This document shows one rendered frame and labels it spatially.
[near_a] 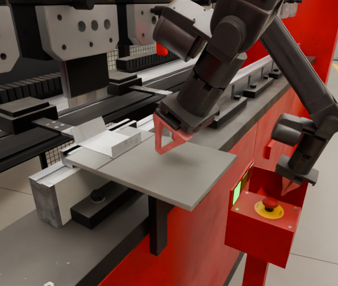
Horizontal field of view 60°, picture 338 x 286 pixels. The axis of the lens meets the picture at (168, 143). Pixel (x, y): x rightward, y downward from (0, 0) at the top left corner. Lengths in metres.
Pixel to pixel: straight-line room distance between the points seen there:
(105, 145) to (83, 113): 0.35
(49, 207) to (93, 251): 0.12
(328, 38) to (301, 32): 0.19
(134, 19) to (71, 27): 0.16
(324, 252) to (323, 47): 1.46
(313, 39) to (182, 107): 2.18
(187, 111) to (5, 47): 0.26
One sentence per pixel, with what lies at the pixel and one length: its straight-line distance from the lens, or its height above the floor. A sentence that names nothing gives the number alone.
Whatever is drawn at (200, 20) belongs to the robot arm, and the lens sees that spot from 0.41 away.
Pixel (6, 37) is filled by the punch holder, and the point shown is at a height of 1.22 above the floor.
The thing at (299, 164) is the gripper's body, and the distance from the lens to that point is 0.80.
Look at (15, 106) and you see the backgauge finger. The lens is 0.78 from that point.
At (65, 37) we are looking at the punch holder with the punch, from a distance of 0.50.
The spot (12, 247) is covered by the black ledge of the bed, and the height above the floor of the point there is 0.88.
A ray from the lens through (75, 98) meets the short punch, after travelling 0.58.
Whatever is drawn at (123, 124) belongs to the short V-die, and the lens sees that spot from 0.70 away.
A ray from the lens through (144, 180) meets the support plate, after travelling 0.47.
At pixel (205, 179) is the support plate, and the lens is 0.48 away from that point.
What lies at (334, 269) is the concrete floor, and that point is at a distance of 1.87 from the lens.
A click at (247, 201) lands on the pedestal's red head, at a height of 0.78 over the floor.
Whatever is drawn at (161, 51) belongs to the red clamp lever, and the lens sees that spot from 0.65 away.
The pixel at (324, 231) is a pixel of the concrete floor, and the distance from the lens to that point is 2.08.
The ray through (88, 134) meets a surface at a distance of 0.63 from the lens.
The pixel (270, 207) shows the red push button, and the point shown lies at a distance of 0.78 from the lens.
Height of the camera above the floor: 1.26
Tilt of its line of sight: 26 degrees down
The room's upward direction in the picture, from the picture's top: straight up
